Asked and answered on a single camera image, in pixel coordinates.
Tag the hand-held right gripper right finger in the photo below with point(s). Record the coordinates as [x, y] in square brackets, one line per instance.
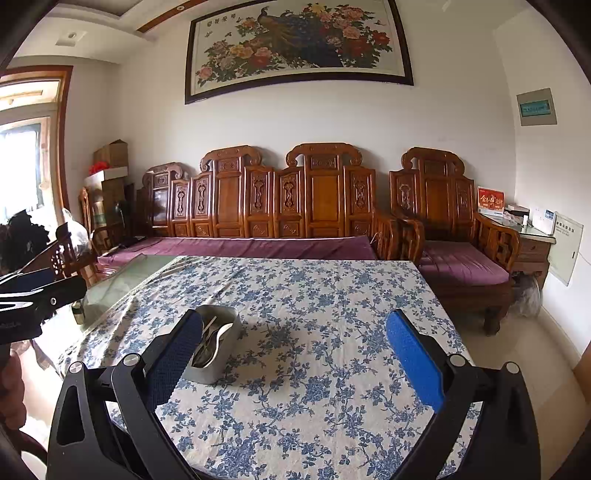
[415, 364]

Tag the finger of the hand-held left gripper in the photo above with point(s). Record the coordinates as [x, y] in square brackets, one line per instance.
[32, 281]
[67, 293]

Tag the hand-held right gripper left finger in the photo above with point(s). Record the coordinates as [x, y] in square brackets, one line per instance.
[178, 360]

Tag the pile of mixed cutlery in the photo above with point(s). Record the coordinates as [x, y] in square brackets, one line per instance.
[210, 341]

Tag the rectangular metal box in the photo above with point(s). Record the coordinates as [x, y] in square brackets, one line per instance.
[217, 371]

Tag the person's left hand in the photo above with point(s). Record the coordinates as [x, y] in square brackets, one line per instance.
[14, 392]

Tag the carved wooden chair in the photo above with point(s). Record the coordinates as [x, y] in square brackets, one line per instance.
[85, 207]
[60, 258]

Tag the black cloth bundle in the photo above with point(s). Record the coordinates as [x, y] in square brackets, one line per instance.
[23, 240]

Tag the clear plastic bag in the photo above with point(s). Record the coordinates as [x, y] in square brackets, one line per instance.
[81, 235]

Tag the brown carton stack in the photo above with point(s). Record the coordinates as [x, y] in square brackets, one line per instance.
[111, 198]

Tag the square purple seat cushion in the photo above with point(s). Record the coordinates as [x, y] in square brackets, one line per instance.
[461, 261]

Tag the blue floral tablecloth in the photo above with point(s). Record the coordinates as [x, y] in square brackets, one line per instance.
[323, 295]

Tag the flat white box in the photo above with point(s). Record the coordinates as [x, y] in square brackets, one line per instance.
[115, 174]

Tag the grey plastic bag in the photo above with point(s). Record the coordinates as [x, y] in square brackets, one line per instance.
[526, 297]

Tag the red flower bunch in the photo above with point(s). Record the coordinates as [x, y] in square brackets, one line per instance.
[99, 167]

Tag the long purple seat cushion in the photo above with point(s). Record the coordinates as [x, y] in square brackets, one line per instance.
[258, 247]

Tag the brown cardboard box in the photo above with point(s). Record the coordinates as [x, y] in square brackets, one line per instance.
[113, 154]

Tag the wooden side table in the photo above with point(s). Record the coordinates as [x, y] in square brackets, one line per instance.
[533, 249]

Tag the carved wooden armchair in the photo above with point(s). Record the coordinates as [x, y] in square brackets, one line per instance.
[438, 194]

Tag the tissue box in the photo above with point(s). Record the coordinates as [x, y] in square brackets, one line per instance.
[516, 213]

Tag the white tabletop device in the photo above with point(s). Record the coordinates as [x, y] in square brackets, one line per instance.
[542, 220]

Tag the carved wooden sofa bench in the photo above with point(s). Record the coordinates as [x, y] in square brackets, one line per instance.
[323, 194]

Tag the framed peacock flower painting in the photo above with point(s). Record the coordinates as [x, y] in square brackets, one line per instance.
[295, 46]

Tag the wooden door frame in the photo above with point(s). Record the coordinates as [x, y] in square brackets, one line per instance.
[63, 138]

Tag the white wall panel door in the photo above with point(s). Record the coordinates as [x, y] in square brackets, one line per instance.
[565, 249]

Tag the grey wall box green window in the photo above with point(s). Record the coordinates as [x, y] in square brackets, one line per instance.
[535, 108]

